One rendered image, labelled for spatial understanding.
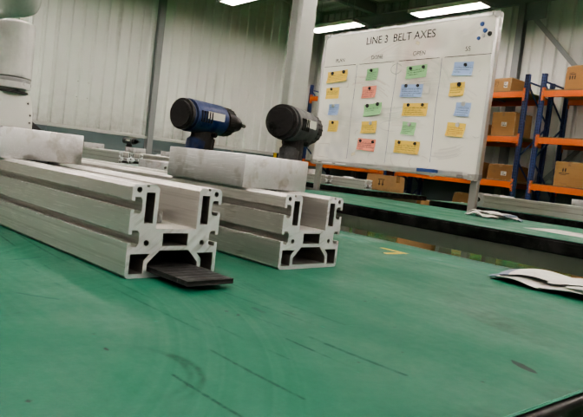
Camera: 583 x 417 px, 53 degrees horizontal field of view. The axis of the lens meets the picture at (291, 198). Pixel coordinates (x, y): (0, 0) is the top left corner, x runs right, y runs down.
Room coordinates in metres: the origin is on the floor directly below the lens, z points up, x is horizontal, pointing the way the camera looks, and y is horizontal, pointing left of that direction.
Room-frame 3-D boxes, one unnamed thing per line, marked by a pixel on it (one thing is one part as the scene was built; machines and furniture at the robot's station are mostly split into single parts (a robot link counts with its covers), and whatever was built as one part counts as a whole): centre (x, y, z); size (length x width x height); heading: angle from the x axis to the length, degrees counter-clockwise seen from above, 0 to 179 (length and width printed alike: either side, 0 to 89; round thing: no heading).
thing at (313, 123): (1.06, 0.00, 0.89); 0.20 x 0.08 x 0.22; 158
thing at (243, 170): (0.79, 0.08, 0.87); 0.16 x 0.11 x 0.07; 46
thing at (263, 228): (0.96, 0.26, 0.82); 0.80 x 0.10 x 0.09; 46
